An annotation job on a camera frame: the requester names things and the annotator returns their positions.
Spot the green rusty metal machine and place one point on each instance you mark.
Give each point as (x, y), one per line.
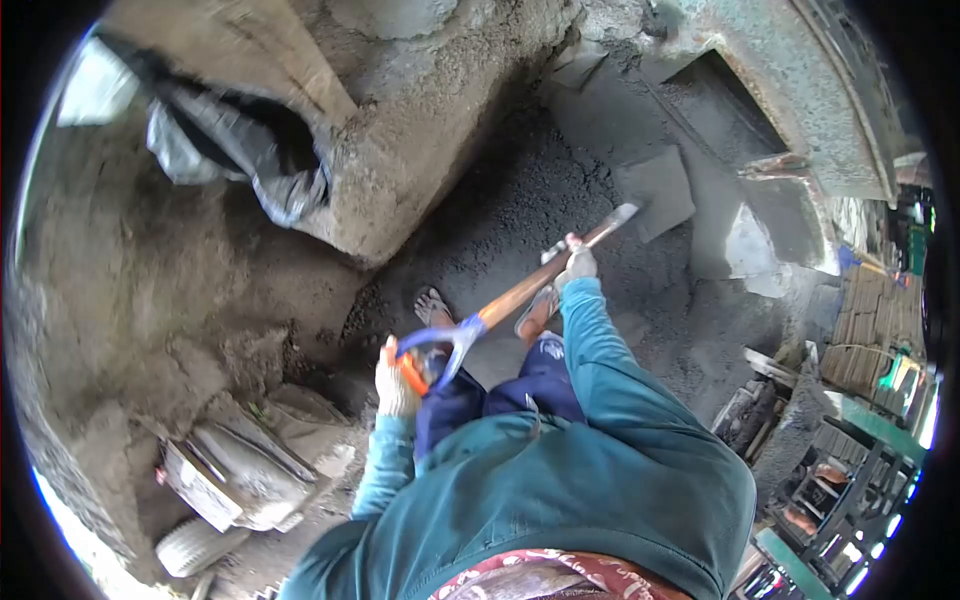
(795, 90)

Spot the white sheet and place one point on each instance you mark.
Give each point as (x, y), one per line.
(94, 90)

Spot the pile of dark grey mortar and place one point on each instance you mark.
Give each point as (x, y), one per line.
(517, 195)

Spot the green metal frame machine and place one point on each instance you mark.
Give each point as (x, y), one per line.
(855, 465)

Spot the person's body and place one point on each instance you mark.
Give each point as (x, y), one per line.
(555, 510)

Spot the person's right hand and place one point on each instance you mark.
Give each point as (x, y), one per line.
(579, 265)

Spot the dirty grey wheelbarrow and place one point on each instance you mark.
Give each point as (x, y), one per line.
(240, 480)

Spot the person's legs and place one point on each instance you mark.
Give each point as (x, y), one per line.
(450, 409)

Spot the stack of wooden boards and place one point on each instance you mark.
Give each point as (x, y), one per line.
(874, 322)

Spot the person's left hand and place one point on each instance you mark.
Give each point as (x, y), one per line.
(394, 390)

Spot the person's left fingers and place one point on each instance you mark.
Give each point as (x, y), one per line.
(391, 358)

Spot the heap of brown sand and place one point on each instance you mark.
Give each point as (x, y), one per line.
(390, 112)

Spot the person's right fingers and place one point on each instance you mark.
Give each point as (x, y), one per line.
(574, 244)

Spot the grey plastic tarpaulin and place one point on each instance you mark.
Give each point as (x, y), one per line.
(225, 146)

